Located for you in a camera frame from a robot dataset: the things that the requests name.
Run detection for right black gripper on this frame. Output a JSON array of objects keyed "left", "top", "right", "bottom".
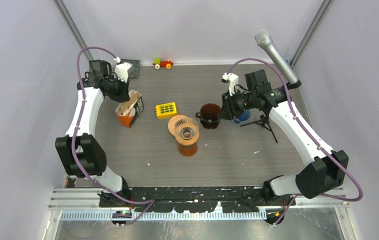
[{"left": 218, "top": 88, "right": 257, "bottom": 121}]

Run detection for amber glass carafe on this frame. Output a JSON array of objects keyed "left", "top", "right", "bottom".
[{"left": 178, "top": 143, "right": 198, "bottom": 157}]

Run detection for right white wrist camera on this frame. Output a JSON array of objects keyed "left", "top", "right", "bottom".
[{"left": 221, "top": 72, "right": 239, "bottom": 97}]

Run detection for wooden ring on table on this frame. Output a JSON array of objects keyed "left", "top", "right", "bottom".
[{"left": 167, "top": 114, "right": 188, "bottom": 137}]

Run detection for yellow green window block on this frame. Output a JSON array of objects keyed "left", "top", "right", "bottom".
[{"left": 155, "top": 102, "right": 178, "bottom": 119}]

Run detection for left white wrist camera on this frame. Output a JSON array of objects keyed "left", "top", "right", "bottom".
[{"left": 114, "top": 62, "right": 133, "bottom": 84}]

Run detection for small toy train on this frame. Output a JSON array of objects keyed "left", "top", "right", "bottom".
[{"left": 152, "top": 58, "right": 174, "bottom": 70}]

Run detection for dark grey baseplate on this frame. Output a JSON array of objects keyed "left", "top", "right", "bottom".
[{"left": 120, "top": 58, "right": 141, "bottom": 79}]

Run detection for wooden ring holder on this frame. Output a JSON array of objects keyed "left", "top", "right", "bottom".
[{"left": 175, "top": 130, "right": 200, "bottom": 146}]

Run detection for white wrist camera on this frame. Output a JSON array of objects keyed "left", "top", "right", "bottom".
[
  {"left": 114, "top": 62, "right": 133, "bottom": 84},
  {"left": 221, "top": 72, "right": 239, "bottom": 97}
]

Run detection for coffee filter box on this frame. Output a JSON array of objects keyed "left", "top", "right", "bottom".
[{"left": 115, "top": 90, "right": 145, "bottom": 128}]

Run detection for blue dripper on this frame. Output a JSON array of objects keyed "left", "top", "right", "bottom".
[{"left": 233, "top": 109, "right": 251, "bottom": 124}]

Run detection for silver microphone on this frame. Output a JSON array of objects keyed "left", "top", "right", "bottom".
[{"left": 254, "top": 29, "right": 299, "bottom": 84}]

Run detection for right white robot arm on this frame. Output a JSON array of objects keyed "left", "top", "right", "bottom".
[{"left": 218, "top": 70, "right": 349, "bottom": 206}]

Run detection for clear glass dripper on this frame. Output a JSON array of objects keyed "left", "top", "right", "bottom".
[{"left": 174, "top": 117, "right": 199, "bottom": 140}]

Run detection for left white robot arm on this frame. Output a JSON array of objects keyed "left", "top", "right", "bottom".
[{"left": 55, "top": 57, "right": 133, "bottom": 207}]

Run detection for brown glass dripper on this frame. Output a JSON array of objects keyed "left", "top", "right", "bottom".
[{"left": 195, "top": 103, "right": 221, "bottom": 130}]

